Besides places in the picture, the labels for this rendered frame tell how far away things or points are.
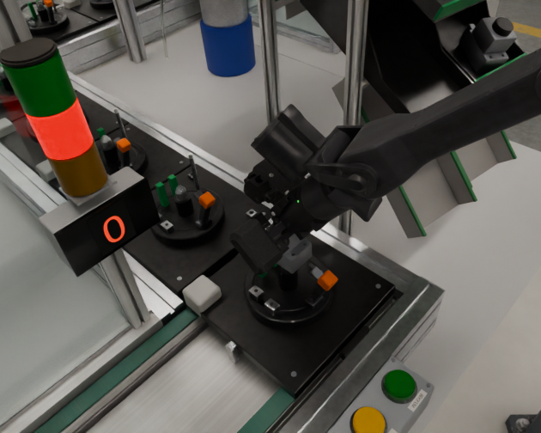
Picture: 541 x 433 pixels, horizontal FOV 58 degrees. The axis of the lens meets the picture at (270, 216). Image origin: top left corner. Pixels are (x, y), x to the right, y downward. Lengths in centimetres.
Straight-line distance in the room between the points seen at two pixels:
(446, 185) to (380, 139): 46
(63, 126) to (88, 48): 126
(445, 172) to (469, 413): 39
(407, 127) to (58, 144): 33
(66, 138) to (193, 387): 42
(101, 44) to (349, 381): 139
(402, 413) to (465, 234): 47
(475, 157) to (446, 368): 39
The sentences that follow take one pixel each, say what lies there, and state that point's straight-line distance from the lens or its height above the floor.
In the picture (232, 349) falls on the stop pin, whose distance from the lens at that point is 74.
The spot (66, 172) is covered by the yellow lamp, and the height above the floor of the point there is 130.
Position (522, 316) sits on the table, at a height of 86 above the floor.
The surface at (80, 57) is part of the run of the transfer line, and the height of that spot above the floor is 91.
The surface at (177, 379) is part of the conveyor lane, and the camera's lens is 79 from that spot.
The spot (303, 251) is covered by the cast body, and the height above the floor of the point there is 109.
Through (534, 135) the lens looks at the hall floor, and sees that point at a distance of 298.
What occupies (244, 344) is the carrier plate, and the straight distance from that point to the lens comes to 74.
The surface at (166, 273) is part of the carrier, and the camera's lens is 84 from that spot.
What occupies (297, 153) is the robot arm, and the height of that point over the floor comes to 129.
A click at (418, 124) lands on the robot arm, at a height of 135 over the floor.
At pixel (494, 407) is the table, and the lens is 85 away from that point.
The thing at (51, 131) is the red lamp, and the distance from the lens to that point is 51.
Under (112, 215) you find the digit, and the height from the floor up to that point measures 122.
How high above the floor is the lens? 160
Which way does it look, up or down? 44 degrees down
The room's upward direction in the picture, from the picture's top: 5 degrees counter-clockwise
